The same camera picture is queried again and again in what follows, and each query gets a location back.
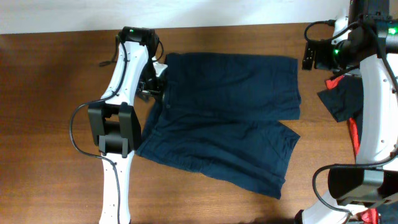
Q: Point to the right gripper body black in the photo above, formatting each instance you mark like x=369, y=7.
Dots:
x=327, y=57

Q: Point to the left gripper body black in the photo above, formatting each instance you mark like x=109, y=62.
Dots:
x=150, y=84

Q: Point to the navy blue shorts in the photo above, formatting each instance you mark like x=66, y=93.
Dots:
x=222, y=115

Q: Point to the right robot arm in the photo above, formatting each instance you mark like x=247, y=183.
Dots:
x=364, y=43

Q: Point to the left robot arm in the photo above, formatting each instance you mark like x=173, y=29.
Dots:
x=114, y=124

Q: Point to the red garment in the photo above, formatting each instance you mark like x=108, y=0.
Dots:
x=353, y=128

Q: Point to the dark navy t-shirt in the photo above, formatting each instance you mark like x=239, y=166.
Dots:
x=345, y=100

